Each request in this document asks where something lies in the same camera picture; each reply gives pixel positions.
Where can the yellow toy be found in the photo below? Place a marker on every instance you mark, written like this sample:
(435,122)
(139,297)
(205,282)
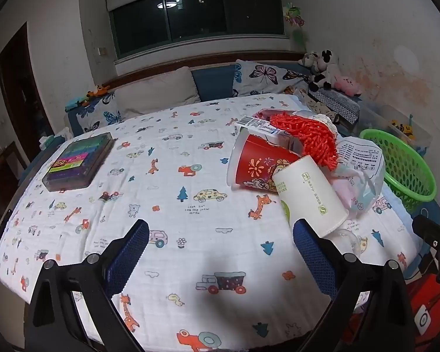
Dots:
(403,128)

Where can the red foam mesh net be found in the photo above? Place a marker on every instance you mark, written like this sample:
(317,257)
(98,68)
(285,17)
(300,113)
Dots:
(308,135)

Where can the clear plastic lid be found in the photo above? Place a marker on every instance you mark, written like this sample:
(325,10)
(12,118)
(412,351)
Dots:
(346,240)

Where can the white milk carton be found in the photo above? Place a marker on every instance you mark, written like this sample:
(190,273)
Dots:
(260,128)

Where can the orange plush toy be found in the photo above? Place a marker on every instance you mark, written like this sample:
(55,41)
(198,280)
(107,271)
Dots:
(97,91)

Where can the white printed blanket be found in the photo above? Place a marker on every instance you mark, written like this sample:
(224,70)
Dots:
(161,176)

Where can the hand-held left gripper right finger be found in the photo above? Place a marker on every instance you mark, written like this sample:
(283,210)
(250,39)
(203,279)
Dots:
(311,256)

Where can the small butterfly print pillow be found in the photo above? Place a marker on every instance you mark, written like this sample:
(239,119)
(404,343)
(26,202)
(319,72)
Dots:
(101,113)

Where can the red paper cup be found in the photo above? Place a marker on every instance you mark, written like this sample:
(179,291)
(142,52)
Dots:
(255,165)

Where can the dark window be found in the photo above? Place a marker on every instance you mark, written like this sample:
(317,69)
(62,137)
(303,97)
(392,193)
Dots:
(198,22)

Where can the white plastic bag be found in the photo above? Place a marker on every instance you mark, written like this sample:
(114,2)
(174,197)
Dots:
(363,161)

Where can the beige pillow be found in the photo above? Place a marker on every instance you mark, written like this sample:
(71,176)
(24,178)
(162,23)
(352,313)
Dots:
(156,91)

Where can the dark wooden door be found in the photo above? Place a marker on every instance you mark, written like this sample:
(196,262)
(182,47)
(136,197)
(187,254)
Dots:
(20,91)

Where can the pink plush toy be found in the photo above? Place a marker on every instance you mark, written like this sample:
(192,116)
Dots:
(346,84)

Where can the green plastic basket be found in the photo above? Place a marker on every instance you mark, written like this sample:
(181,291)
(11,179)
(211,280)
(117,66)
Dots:
(407,168)

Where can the black white patterned box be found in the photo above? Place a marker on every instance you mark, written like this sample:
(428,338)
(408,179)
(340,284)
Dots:
(337,104)

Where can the clear storage box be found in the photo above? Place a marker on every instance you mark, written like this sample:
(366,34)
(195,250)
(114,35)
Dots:
(388,115)

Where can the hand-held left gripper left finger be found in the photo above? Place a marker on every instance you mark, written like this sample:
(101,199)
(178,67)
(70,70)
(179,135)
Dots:
(132,253)

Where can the large butterfly print pillow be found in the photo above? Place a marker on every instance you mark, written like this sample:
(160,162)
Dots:
(264,77)

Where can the teal tissue pack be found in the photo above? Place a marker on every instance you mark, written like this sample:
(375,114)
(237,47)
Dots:
(53,140)

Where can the white paper cup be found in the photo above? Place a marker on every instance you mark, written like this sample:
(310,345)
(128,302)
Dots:
(308,194)

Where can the black and white plush toy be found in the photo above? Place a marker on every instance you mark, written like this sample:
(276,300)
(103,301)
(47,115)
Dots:
(321,68)

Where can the colourful pen box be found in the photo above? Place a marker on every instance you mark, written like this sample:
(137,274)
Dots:
(77,161)

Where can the hanging colourful toy decoration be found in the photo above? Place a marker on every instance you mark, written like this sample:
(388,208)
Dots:
(293,16)

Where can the blue headboard cushion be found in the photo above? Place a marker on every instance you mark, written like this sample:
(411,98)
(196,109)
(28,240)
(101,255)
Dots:
(214,82)

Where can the red printed cloth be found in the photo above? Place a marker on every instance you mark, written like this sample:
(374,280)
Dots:
(429,300)

